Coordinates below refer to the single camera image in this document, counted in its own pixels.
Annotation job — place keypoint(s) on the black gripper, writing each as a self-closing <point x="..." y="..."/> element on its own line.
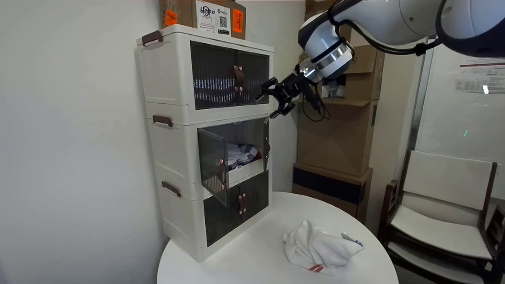
<point x="290" y="89"/>

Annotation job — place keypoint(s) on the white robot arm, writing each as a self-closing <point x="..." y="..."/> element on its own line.
<point x="400" y="28"/>

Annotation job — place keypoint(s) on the clothes inside middle cabinet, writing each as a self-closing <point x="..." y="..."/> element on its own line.
<point x="241" y="155"/>

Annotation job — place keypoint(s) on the white three-tier cabinet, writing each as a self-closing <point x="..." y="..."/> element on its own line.
<point x="209" y="130"/>

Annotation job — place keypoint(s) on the stacked cardboard boxes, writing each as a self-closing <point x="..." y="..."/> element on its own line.
<point x="334" y="155"/>

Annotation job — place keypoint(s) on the cardboard box with labels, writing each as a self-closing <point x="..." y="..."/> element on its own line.
<point x="217" y="17"/>

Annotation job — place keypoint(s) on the white crumpled cloth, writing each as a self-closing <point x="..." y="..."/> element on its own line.
<point x="318" y="252"/>

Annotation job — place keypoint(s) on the white wooden chair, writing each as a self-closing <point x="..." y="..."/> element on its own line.
<point x="435" y="220"/>

